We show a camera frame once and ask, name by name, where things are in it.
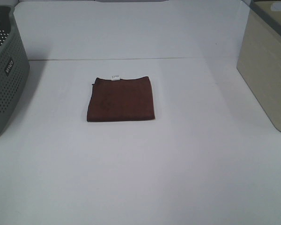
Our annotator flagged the brown towel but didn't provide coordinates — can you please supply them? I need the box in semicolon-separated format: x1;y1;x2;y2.
87;76;155;122

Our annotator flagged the beige storage bin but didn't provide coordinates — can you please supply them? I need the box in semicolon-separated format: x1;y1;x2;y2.
237;0;281;132

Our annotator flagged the grey perforated plastic basket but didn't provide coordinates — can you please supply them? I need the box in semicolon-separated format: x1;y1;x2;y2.
0;5;30;134

